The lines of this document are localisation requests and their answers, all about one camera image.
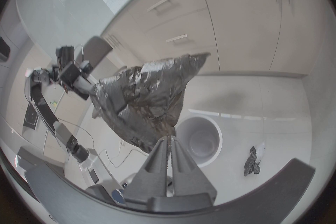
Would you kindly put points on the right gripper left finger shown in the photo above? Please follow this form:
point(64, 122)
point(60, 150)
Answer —
point(153, 173)

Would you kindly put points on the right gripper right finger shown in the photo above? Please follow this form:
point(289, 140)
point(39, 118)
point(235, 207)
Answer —
point(186, 175)

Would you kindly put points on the black plastic bag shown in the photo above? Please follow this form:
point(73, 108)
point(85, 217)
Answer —
point(147, 91)

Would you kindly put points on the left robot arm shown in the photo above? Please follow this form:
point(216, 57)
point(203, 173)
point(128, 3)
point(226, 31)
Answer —
point(43, 104)

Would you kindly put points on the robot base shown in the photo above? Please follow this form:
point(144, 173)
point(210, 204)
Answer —
point(91, 167)

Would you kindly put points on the white trash bin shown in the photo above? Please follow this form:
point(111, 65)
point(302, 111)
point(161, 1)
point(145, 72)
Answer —
point(183, 133)

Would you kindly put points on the crumpled black plastic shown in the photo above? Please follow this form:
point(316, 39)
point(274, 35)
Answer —
point(251, 165)

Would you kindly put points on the crumpled clear wrapper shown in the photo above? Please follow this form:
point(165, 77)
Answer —
point(261, 150)

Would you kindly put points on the white wardrobe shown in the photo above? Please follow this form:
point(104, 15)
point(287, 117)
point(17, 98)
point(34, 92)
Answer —
point(236, 20)

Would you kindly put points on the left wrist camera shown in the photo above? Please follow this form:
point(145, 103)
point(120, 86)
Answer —
point(68, 74)

